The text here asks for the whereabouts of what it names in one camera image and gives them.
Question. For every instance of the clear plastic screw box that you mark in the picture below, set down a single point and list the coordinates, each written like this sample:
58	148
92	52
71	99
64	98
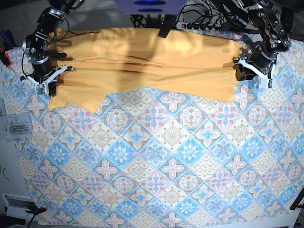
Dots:
18	124

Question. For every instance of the orange black bar clamp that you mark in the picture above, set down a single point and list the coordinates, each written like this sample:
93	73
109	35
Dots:
35	211

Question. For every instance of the white power strip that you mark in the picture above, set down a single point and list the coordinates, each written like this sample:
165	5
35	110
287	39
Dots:
196	26

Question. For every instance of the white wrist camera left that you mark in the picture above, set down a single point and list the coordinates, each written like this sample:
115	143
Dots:
266	83

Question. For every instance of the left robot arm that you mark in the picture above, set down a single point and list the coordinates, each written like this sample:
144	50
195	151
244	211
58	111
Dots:
256	17

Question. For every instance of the black clamp right edge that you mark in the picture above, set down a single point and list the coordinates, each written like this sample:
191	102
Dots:
296	204

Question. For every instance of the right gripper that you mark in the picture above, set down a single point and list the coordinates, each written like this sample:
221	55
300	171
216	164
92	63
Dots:
46	73

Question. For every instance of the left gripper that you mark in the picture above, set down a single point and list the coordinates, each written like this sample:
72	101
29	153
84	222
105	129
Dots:
256	63

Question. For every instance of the patterned blue tablecloth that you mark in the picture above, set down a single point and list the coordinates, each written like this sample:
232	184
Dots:
154	159

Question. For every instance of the yellow T-shirt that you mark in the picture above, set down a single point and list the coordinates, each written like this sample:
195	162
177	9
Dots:
117	60

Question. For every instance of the red black clamp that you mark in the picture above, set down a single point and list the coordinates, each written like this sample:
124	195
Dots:
4	57

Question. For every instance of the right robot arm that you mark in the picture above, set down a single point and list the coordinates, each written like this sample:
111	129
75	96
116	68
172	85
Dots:
35	47

